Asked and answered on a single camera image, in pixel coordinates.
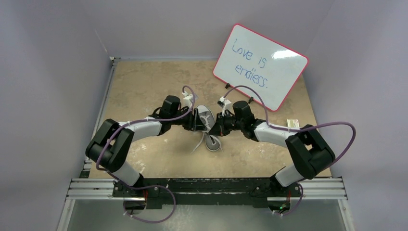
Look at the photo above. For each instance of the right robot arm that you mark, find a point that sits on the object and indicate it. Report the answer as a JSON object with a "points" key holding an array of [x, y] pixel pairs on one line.
{"points": [[309, 152]]}

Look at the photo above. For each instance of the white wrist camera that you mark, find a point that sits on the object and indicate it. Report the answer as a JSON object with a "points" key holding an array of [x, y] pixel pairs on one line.
{"points": [[187, 100], [225, 104]]}

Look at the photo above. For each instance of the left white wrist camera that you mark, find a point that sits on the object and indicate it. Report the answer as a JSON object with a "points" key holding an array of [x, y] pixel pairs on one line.
{"points": [[187, 100]]}

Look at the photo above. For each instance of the white shoelace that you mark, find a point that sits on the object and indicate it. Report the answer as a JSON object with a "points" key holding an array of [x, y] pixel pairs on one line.
{"points": [[212, 143]]}

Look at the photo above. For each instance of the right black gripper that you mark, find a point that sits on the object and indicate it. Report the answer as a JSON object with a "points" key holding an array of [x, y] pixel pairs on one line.
{"points": [[217, 124]]}

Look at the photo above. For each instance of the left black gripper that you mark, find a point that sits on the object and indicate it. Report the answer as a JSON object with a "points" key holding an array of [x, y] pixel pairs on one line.
{"points": [[194, 123]]}

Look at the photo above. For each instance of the pink framed whiteboard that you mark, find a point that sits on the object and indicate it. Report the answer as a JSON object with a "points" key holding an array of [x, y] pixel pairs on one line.
{"points": [[264, 69]]}

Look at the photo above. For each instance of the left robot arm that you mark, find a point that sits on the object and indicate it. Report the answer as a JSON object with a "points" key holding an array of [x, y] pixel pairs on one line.
{"points": [[110, 145]]}

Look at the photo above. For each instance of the small white green box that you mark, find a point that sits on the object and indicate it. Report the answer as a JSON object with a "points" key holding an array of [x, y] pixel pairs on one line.
{"points": [[293, 123]]}

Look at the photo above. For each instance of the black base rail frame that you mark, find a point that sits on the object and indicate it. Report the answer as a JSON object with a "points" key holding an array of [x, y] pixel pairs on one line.
{"points": [[256, 192]]}

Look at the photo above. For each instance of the grey canvas sneaker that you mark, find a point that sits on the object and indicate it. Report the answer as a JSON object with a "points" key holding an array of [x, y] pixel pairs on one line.
{"points": [[204, 110]]}

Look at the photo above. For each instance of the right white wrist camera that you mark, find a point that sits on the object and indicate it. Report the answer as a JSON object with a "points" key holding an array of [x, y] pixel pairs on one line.
{"points": [[225, 104]]}

